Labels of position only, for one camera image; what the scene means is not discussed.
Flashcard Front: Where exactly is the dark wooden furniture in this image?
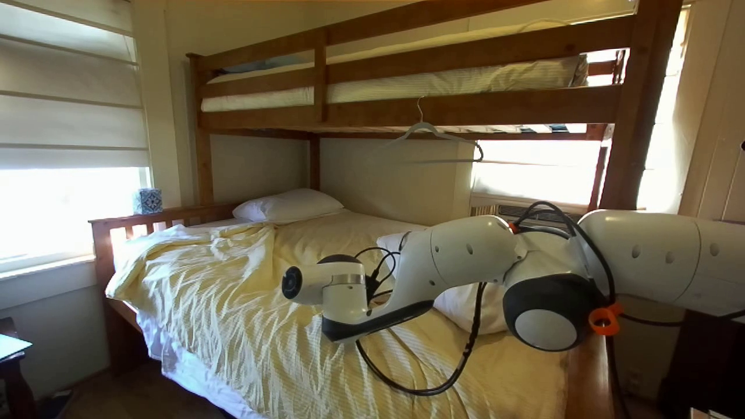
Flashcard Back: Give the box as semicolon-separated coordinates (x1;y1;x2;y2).
660;307;745;419

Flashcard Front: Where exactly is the small cup on headboard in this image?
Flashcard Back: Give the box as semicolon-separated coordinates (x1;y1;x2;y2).
135;185;166;216

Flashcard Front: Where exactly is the white lower mattress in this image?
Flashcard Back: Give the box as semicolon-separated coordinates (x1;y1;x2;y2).
135;307;271;419

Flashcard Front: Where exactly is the dark wooden nightstand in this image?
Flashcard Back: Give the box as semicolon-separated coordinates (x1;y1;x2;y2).
0;330;38;419

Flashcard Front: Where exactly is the small white pillow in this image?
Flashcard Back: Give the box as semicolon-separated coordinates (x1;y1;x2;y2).
230;185;350;228

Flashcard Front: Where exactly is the white clothes hanger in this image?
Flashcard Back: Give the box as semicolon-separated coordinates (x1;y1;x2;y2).
395;97;489;164

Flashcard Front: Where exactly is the wooden bunk bed frame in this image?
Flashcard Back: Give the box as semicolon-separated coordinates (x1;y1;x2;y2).
88;0;687;419

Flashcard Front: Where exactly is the white window blind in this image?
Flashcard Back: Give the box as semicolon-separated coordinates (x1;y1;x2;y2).
0;0;154;275

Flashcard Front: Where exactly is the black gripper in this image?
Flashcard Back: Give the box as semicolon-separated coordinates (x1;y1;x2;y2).
363;264;390;307

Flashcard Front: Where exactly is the yellow striped duvet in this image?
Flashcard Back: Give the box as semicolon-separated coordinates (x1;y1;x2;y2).
103;209;578;419

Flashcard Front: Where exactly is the white upper bunk mattress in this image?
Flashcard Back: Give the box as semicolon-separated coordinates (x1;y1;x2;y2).
199;54;589;117

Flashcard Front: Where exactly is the orange cable clip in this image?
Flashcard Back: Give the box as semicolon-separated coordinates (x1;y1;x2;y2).
588;302;627;337

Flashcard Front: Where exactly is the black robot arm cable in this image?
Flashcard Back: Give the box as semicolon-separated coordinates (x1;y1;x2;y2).
353;198;625;398

